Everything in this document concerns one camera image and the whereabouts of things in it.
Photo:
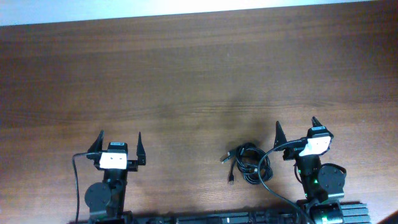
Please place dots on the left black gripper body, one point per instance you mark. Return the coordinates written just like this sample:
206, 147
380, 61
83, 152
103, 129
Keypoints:
132, 165

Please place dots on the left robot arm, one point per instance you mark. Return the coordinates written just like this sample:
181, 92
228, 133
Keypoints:
105, 199

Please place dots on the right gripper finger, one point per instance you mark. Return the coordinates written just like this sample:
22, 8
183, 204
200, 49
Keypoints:
280, 138
315, 122

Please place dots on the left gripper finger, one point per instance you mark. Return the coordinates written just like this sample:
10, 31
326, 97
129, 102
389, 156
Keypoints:
98, 143
140, 152

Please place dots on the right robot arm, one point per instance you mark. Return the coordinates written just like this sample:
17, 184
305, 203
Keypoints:
322, 183

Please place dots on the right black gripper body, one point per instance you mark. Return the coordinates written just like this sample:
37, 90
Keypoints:
293, 150

